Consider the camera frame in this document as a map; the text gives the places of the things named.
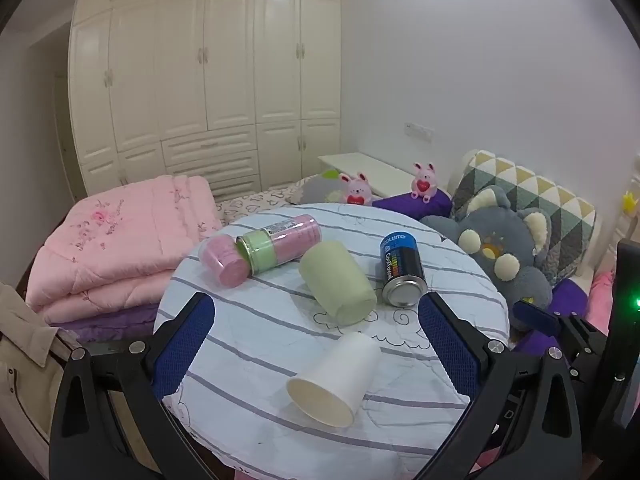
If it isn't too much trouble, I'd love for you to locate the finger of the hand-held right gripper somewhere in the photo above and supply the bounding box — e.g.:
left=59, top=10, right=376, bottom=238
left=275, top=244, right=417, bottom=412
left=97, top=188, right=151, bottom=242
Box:
left=512, top=298, right=609, bottom=386

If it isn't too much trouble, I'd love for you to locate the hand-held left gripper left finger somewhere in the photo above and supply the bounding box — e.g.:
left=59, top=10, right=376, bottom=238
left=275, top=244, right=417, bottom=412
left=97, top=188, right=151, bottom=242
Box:
left=48, top=291, right=217, bottom=480

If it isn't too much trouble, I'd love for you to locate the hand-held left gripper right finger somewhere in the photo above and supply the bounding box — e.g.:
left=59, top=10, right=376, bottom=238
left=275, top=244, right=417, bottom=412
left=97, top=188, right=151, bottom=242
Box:
left=415, top=290, right=584, bottom=480

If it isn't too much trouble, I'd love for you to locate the white paper cup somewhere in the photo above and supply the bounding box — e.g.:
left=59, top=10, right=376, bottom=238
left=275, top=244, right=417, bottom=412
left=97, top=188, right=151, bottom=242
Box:
left=286, top=331, right=381, bottom=429

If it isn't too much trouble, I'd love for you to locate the pink cup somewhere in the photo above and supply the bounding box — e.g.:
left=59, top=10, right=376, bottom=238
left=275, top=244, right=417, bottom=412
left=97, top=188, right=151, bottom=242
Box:
left=198, top=234, right=251, bottom=290

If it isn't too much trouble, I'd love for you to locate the light green cup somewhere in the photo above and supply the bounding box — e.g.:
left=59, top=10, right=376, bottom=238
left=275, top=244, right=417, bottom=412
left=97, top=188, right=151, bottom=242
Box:
left=299, top=240, right=378, bottom=325

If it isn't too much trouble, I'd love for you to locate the purple cloth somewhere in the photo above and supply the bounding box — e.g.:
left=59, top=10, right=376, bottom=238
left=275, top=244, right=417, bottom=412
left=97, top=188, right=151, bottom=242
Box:
left=514, top=277, right=597, bottom=357

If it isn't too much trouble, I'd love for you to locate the pink cloth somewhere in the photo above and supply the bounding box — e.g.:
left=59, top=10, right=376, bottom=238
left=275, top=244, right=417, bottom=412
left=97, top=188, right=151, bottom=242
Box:
left=589, top=269, right=622, bottom=332

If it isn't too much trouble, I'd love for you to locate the purple blanket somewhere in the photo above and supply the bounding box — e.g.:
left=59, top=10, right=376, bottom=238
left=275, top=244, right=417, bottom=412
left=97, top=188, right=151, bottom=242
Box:
left=54, top=304, right=162, bottom=344

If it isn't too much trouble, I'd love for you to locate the striped white tablecloth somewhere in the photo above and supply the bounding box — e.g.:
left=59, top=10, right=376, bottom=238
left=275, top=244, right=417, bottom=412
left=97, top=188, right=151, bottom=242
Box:
left=152, top=203, right=511, bottom=474

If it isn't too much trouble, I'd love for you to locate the grey cat plush pillow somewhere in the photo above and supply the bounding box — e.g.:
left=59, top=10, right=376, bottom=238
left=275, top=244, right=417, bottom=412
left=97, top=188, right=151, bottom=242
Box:
left=419, top=184, right=554, bottom=312

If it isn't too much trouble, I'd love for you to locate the black blue spray can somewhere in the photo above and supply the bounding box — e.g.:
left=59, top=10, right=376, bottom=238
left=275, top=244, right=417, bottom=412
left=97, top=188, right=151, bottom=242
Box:
left=379, top=231, right=429, bottom=309

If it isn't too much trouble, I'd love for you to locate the triangle pattern cushion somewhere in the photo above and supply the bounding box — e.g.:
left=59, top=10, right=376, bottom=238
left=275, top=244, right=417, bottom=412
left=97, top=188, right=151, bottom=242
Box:
left=451, top=149, right=597, bottom=277

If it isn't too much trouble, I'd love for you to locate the folded pink quilt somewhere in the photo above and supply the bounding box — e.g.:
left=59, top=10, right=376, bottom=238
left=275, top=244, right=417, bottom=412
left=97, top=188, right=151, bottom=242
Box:
left=25, top=175, right=224, bottom=326

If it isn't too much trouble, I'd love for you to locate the purple pillow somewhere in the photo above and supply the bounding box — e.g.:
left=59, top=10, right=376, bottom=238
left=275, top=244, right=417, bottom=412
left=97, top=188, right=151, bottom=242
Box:
left=372, top=189, right=454, bottom=221

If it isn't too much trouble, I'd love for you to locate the pink bottle green cap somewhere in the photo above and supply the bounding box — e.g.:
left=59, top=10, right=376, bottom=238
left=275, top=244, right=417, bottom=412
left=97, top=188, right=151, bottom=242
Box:
left=236, top=214, right=324, bottom=276

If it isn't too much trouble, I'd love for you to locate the beige jacket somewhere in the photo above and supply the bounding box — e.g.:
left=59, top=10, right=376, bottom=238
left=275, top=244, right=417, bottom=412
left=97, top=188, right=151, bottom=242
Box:
left=0, top=280, right=151, bottom=476

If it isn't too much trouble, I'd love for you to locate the heart print bed sheet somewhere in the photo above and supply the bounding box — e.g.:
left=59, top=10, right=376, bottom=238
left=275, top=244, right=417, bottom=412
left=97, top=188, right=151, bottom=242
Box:
left=215, top=175, right=321, bottom=227

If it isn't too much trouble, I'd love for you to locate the pink bunny toy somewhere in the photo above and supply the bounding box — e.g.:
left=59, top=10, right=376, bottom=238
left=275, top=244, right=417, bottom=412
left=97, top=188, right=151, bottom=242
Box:
left=410, top=161, right=437, bottom=204
left=338, top=172, right=374, bottom=206

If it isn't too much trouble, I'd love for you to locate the white bedside bench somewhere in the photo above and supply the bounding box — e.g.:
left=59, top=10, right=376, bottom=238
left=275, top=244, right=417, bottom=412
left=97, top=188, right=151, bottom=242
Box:
left=318, top=152, right=422, bottom=199

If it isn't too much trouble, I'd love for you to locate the grey green plush toy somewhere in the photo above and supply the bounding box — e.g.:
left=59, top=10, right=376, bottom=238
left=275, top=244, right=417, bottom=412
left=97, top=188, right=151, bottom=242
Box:
left=291, top=169, right=352, bottom=206

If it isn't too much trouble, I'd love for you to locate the cream wardrobe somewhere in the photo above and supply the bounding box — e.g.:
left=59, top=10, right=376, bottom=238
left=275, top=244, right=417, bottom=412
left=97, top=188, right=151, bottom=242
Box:
left=67, top=0, right=344, bottom=197

